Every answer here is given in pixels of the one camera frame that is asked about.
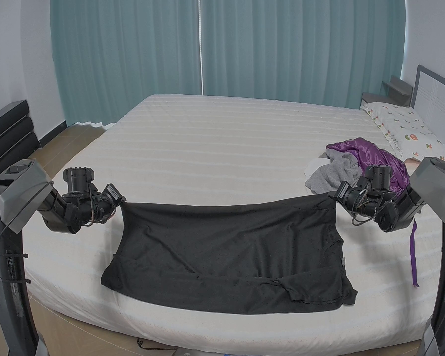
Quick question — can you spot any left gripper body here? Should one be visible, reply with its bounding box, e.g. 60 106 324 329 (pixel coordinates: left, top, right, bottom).
90 194 116 224

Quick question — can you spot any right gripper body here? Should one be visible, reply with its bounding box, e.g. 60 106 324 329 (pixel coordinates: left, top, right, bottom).
347 189 381 218

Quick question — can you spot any black T-shirt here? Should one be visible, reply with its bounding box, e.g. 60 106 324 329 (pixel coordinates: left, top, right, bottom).
101 192 358 315

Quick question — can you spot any bed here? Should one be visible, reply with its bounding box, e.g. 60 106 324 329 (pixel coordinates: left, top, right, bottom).
22 65 445 351

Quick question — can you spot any grey garment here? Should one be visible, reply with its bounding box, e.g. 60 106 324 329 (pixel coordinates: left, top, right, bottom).
305 151 368 194

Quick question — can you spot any purple satin garment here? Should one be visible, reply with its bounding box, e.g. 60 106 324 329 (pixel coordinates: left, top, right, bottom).
326 138 421 289

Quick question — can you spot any white garment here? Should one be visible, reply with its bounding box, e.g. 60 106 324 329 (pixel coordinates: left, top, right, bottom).
306 157 331 177

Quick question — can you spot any white printed pillow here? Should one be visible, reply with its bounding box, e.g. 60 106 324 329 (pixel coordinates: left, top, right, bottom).
360 102 445 161

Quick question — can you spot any grey bedside table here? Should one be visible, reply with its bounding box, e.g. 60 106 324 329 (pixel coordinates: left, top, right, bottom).
361 75 413 107

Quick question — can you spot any black chest of drawers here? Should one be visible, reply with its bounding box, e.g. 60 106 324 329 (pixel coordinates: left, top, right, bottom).
0 100 38 179

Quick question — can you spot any blue-green curtain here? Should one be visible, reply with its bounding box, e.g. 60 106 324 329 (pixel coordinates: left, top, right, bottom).
50 0 203 127
199 0 409 109

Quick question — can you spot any black cable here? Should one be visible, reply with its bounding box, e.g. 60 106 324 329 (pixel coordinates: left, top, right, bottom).
136 337 179 350
350 213 380 226

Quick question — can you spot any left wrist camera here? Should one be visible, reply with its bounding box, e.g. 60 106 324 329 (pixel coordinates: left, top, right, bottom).
103 183 127 204

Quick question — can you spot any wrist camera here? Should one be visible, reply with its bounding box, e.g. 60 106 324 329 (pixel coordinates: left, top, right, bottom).
335 181 353 204
103 183 127 204

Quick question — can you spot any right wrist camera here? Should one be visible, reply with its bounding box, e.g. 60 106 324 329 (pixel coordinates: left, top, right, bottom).
335 181 353 204

